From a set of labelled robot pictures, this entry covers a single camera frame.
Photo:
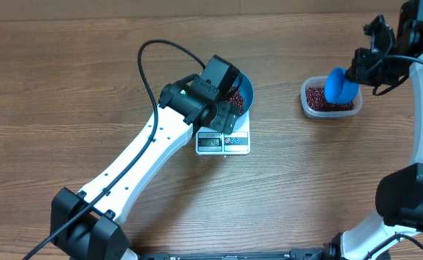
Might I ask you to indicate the blue plastic scoop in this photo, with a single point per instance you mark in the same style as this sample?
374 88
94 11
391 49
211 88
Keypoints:
338 89

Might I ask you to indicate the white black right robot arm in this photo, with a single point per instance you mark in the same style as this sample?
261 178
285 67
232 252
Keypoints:
398 213

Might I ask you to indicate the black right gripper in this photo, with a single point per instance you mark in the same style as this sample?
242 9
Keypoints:
361 73

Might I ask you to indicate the clear plastic container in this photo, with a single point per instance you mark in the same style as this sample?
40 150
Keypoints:
320 82

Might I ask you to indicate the red adzuki beans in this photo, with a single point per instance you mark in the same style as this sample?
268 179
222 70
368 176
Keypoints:
315 100

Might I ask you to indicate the teal plastic bowl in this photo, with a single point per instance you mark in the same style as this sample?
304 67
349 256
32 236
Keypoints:
242 94

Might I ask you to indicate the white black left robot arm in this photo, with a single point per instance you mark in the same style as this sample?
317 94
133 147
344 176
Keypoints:
87 224

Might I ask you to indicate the white digital kitchen scale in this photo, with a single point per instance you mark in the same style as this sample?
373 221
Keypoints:
210 142

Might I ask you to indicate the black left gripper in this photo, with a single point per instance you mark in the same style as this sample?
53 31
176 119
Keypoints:
226 119

